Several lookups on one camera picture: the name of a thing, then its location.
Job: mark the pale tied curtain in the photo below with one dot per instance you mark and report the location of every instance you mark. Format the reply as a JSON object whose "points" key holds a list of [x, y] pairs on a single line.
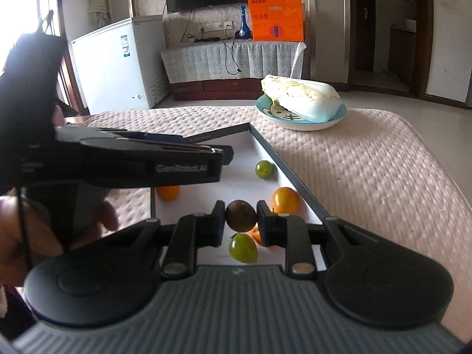
{"points": [[96, 0]]}

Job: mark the brown round fruit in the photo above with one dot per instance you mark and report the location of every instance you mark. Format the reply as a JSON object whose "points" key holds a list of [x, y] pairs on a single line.
{"points": [[240, 215]]}

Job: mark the pink quilted table cover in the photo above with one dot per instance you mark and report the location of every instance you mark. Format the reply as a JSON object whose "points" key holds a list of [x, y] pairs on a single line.
{"points": [[368, 177]]}

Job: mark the white chest freezer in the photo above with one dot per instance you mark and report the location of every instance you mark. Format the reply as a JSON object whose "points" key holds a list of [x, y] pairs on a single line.
{"points": [[110, 70]]}

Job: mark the napa cabbage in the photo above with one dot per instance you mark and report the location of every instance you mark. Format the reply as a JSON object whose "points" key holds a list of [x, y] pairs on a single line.
{"points": [[306, 97]]}

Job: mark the blue glass bottle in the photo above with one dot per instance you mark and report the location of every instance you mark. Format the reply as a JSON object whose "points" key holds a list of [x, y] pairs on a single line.
{"points": [[242, 25]]}

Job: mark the green round fruit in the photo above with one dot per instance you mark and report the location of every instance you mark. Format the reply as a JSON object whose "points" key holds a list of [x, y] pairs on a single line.
{"points": [[264, 169]]}

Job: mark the white wall socket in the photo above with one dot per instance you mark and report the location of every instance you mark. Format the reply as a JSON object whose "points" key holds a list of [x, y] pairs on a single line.
{"points": [[215, 25]]}

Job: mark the grey cardboard box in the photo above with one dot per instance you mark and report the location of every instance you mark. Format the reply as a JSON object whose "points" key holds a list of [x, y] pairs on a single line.
{"points": [[236, 151]]}

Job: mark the dark wooden cabinet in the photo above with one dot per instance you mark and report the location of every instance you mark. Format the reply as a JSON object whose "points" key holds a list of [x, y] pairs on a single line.
{"points": [[217, 88]]}

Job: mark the blue rimmed plate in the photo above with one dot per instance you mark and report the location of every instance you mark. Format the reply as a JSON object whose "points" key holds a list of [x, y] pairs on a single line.
{"points": [[280, 116]]}

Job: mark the black power strip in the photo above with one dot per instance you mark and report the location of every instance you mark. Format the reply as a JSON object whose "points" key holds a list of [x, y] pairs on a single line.
{"points": [[206, 39]]}

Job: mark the yellow orange tomato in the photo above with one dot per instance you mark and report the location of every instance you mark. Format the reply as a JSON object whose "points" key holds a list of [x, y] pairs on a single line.
{"points": [[284, 200]]}

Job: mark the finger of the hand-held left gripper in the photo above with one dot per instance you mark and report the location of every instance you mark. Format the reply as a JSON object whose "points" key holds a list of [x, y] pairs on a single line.
{"points": [[162, 139], [225, 155]]}

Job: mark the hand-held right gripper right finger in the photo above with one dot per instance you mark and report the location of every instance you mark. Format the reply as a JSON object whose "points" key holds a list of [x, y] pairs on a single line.
{"points": [[263, 225]]}

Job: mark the person's left hand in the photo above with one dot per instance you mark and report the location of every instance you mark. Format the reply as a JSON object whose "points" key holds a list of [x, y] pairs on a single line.
{"points": [[13, 225]]}

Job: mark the green tomato with stem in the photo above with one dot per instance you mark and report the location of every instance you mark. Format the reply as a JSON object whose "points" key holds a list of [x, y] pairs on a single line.
{"points": [[243, 249]]}

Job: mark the orange tangerine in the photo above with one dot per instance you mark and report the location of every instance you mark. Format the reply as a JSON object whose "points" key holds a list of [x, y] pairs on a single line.
{"points": [[257, 236], [167, 192]]}

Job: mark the orange gift box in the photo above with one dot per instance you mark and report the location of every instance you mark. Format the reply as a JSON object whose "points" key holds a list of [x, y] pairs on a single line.
{"points": [[276, 18]]}

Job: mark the white plastic sheet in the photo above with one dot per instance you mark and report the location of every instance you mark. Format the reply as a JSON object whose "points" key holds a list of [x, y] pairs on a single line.
{"points": [[298, 59]]}

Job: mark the white lace cabinet cloth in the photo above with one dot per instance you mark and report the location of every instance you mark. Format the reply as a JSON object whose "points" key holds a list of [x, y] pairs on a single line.
{"points": [[221, 59]]}

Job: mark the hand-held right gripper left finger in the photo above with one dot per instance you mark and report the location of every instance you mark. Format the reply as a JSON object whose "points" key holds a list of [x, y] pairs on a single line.
{"points": [[220, 225]]}

